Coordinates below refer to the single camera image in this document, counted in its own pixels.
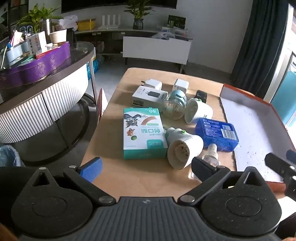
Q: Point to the glass jar with blue lid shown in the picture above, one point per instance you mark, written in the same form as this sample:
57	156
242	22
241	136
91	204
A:
173	107

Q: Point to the desk calendar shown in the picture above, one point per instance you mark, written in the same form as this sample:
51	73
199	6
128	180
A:
101	104

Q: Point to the crumpled cloth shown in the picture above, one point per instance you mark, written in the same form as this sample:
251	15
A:
163	35

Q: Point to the white charger box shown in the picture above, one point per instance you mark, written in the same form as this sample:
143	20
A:
148	95

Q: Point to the black television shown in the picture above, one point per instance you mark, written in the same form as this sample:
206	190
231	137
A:
104	4

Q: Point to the white cube adapter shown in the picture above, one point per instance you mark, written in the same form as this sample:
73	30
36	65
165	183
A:
181	84

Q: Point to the white charger with plug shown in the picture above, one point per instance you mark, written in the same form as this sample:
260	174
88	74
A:
153	84

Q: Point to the clear plastic container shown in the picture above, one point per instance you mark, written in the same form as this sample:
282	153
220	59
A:
17	54

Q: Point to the leafy green plant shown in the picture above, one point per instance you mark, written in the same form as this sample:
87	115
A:
34	18

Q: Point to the purple tin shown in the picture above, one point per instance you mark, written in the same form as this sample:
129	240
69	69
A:
41	67

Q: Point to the round ribbed white cabinet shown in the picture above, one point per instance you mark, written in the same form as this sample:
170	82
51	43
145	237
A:
34	111

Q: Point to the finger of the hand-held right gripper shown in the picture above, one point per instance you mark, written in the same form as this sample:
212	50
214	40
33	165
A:
291	154
278	164

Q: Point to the white router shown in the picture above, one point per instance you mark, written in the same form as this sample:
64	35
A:
109	22

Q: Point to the blue bin bag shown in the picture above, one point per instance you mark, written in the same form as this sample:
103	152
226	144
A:
9	155

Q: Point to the white heater with green button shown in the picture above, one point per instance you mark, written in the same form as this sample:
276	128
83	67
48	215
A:
182	143

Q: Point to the orange cardboard box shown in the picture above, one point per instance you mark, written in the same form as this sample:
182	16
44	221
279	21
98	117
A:
252	139

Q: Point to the clear refill bottle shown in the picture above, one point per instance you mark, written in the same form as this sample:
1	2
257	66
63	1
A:
211	151

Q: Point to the green and black box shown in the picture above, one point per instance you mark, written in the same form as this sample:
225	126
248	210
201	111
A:
176	21

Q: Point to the white plastic bag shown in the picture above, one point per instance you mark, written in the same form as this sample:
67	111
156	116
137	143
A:
68	22

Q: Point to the paper bowl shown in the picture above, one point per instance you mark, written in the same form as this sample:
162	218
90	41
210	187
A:
57	37

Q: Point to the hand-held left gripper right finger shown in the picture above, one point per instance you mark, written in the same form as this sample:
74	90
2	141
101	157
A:
203	169

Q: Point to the black charger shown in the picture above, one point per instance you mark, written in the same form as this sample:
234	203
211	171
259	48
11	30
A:
200	95

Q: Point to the small white and orange box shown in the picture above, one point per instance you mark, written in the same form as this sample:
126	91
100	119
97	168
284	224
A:
37	42

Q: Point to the dark curtain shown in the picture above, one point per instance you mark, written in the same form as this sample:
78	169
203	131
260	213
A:
256	46

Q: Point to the teal bandage box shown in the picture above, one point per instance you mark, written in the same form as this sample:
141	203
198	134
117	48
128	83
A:
143	136

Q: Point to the blue plastic bag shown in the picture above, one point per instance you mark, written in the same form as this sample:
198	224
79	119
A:
94	68

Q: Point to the white mosquito repellent heater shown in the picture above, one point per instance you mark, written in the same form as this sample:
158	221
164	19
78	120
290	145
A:
201	111

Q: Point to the white tv stand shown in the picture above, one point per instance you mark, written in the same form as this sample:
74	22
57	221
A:
157	49

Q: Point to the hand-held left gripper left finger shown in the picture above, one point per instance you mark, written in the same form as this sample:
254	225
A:
91	168

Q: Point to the yellow box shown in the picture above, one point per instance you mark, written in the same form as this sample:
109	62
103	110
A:
86	25

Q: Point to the blue packet with barcode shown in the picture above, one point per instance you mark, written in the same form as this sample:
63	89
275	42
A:
215	134

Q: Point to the potted plant in dark vase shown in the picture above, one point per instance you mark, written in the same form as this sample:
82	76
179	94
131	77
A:
138	23

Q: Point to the steel flask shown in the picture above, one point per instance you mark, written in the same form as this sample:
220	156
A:
47	26

